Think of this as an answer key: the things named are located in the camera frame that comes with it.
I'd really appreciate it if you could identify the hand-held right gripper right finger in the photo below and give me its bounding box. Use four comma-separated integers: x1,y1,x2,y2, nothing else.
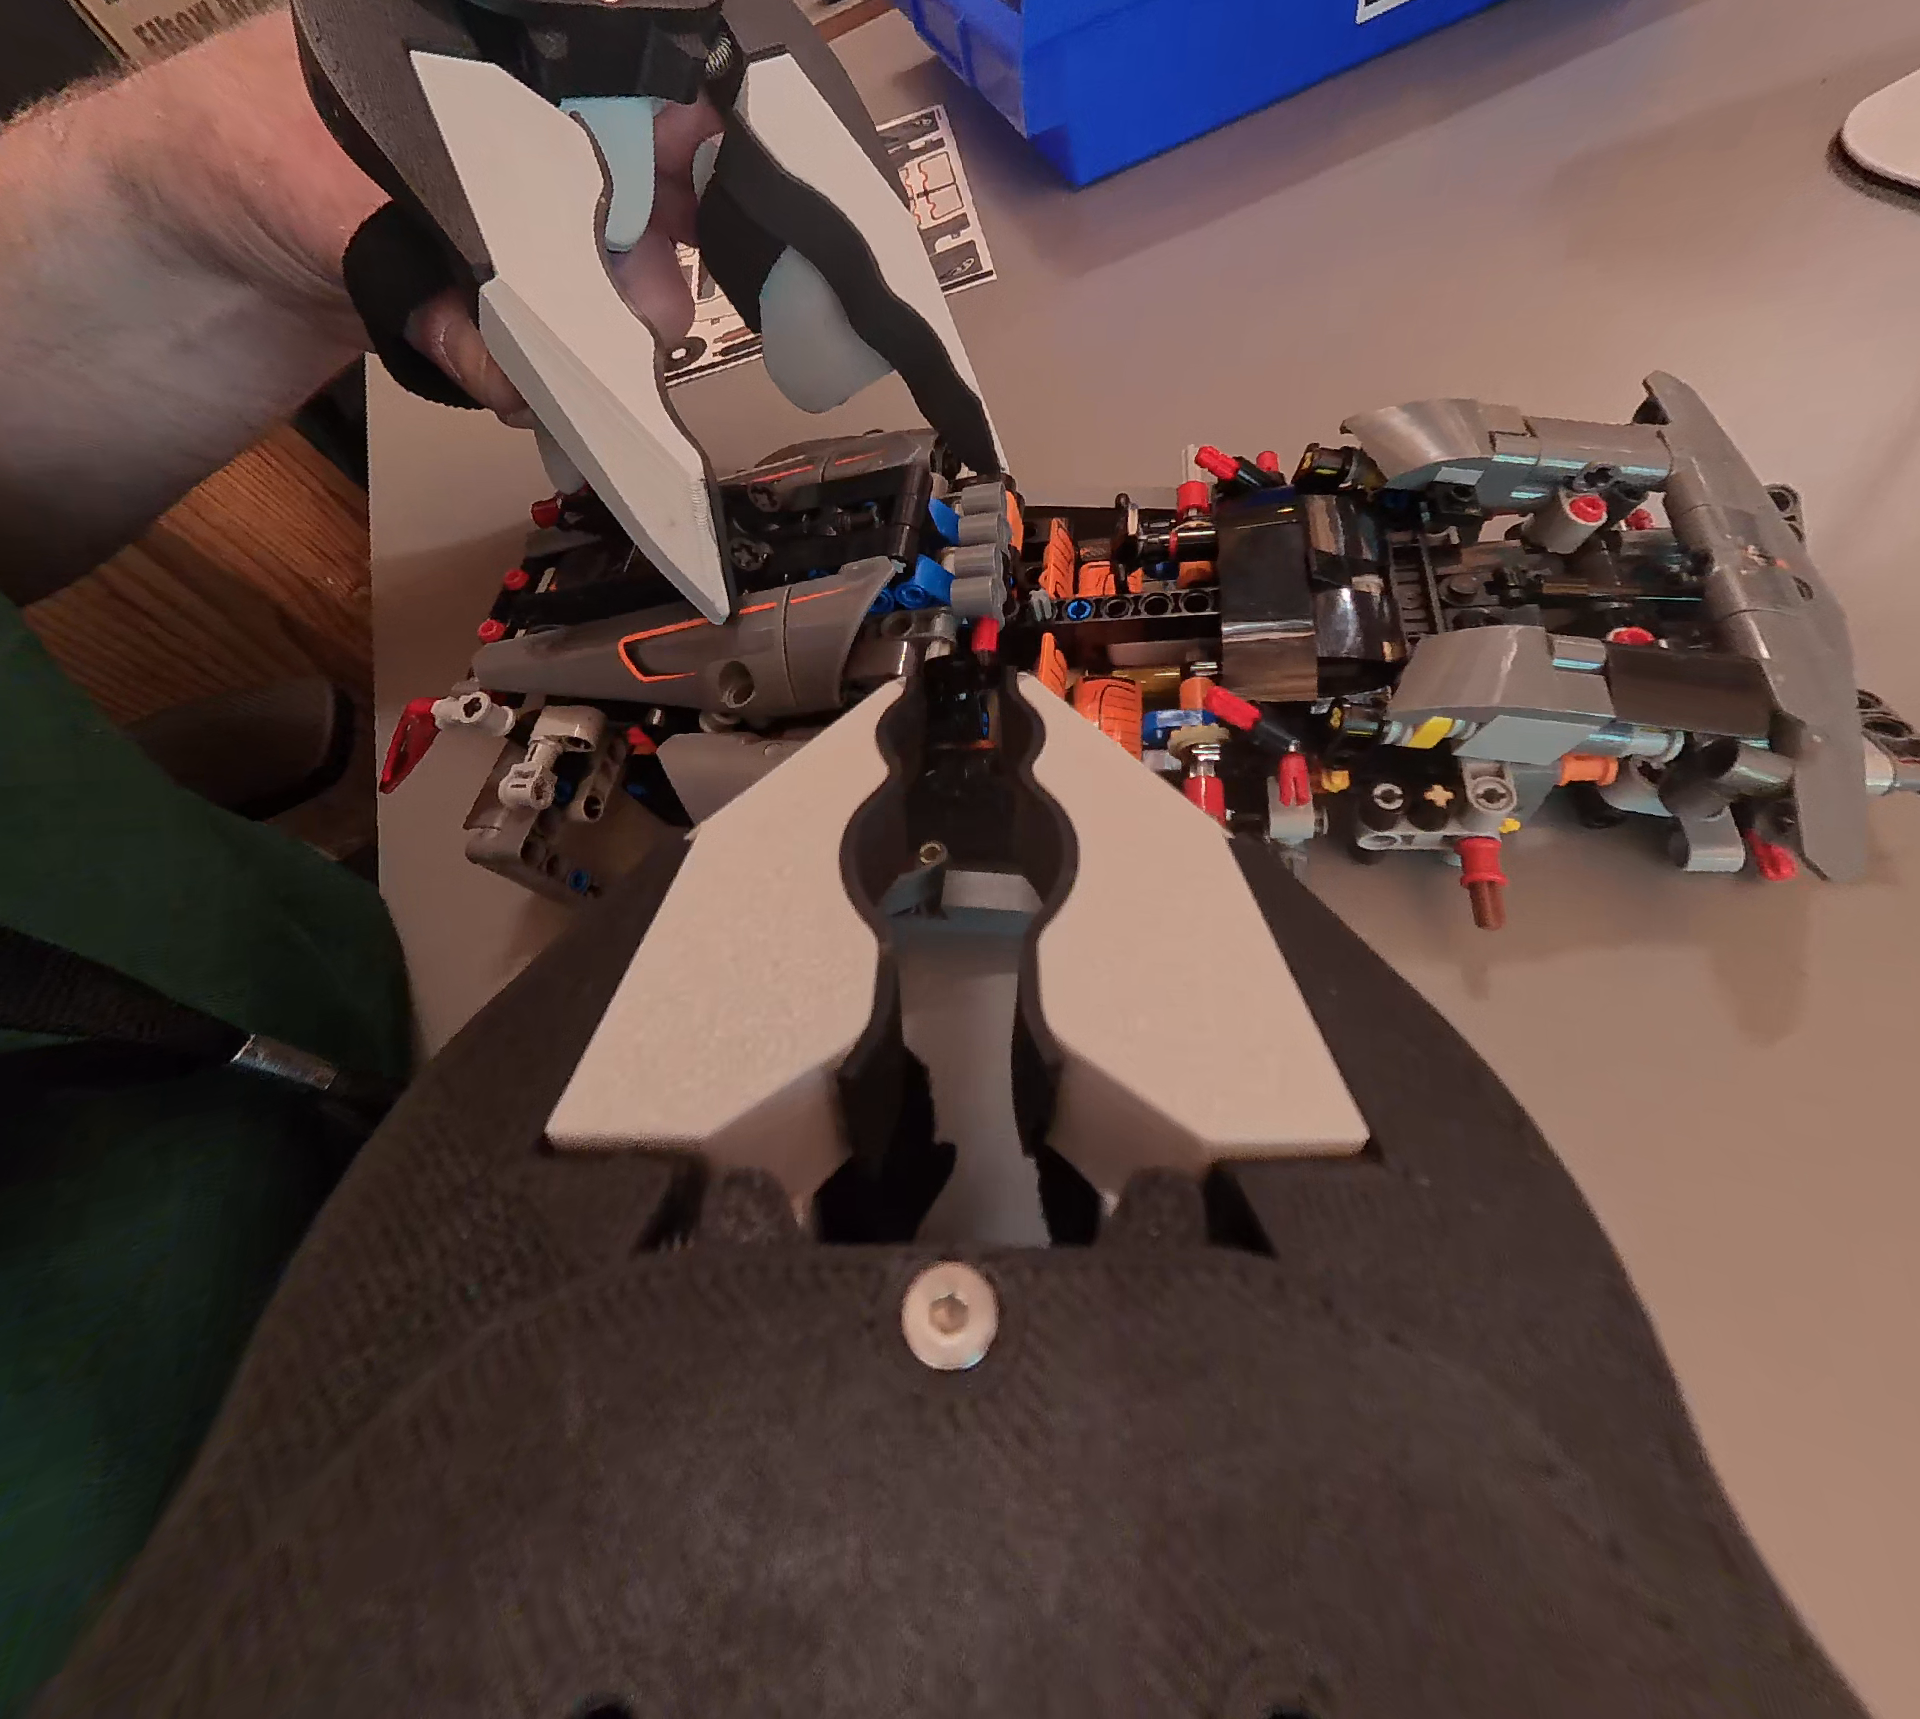
1016,673,1373,1247

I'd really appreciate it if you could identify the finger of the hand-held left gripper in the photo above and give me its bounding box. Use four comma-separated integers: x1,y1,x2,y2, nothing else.
411,48,736,625
695,48,1006,472

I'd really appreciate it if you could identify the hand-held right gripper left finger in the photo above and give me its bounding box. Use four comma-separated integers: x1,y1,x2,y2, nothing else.
544,680,908,1247

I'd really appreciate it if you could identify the grey black lego car model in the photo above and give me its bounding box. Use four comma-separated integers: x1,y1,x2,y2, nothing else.
375,367,1920,935

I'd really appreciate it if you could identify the person's left forearm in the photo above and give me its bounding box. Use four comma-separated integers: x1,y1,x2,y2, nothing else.
0,22,325,609

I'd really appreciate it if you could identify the lego sticker sheet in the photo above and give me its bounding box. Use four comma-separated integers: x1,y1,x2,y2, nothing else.
660,103,1002,388

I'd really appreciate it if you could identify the person's left hand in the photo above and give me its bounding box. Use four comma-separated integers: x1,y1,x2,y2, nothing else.
211,22,536,431

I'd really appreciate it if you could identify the person's green shirt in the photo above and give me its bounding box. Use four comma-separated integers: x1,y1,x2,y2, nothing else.
0,594,417,1719

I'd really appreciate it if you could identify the white flat stand base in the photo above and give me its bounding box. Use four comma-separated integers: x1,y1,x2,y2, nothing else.
1837,69,1920,192

